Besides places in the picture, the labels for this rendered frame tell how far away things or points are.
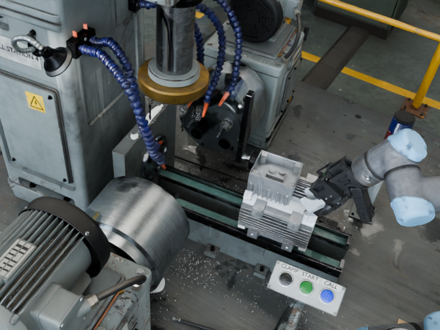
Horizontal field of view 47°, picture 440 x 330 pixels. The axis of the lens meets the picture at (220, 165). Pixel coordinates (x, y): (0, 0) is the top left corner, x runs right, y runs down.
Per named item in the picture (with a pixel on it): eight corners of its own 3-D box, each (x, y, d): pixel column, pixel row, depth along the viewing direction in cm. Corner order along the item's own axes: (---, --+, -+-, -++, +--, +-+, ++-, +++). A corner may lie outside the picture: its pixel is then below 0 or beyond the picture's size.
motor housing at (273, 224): (233, 238, 142) (241, 193, 129) (255, 194, 155) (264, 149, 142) (300, 264, 138) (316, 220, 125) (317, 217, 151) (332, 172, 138)
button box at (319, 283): (267, 286, 122) (266, 287, 117) (277, 258, 123) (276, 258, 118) (335, 315, 118) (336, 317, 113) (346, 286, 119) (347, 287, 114)
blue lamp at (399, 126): (386, 133, 143) (391, 120, 140) (390, 121, 148) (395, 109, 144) (407, 139, 142) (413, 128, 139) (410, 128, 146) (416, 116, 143)
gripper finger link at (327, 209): (315, 203, 126) (340, 189, 120) (320, 207, 126) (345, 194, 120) (310, 216, 123) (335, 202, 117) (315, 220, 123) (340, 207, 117)
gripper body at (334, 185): (314, 171, 125) (349, 148, 116) (338, 194, 126) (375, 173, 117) (306, 191, 119) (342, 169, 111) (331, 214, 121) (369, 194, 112)
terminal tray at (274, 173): (245, 192, 134) (249, 173, 129) (258, 167, 142) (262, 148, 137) (287, 207, 132) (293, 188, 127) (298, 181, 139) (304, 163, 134)
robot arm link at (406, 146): (411, 156, 99) (399, 120, 103) (369, 180, 107) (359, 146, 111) (435, 164, 103) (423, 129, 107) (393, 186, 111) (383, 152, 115)
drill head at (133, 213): (35, 319, 120) (14, 257, 103) (116, 215, 145) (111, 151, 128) (126, 363, 114) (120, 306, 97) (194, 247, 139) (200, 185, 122)
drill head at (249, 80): (165, 153, 165) (166, 91, 148) (215, 90, 193) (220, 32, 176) (234, 179, 160) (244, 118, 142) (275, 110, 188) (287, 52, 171)
